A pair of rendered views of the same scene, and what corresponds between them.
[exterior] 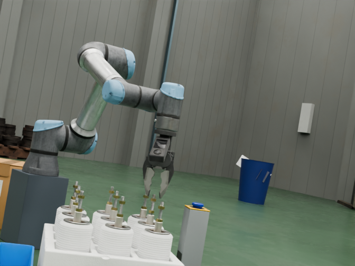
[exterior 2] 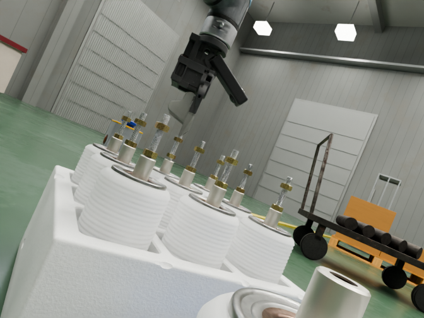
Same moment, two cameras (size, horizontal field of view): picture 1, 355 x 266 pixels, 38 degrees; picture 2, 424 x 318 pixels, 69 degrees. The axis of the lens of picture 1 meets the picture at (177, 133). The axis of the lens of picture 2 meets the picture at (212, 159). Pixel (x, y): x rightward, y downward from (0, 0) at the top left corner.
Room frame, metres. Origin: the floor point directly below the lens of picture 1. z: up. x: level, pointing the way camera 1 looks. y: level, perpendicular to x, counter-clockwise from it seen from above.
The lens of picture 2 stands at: (1.73, 0.71, 0.30)
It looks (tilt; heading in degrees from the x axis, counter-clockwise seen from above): 2 degrees up; 257
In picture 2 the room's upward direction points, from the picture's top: 24 degrees clockwise
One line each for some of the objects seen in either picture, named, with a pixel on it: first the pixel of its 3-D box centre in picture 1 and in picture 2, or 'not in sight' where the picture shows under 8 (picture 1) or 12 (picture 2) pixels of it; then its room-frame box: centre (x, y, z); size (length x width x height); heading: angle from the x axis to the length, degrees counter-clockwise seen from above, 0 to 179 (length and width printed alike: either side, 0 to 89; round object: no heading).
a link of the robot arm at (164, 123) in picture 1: (166, 124); (217, 35); (1.67, 0.04, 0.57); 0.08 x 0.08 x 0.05
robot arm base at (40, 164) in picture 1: (42, 161); not in sight; (2.20, 0.54, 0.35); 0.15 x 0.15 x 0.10
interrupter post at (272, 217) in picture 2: (77, 217); (272, 219); (1.48, 0.24, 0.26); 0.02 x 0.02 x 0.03
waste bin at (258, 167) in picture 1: (252, 179); not in sight; (6.10, -0.96, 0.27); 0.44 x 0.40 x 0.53; 92
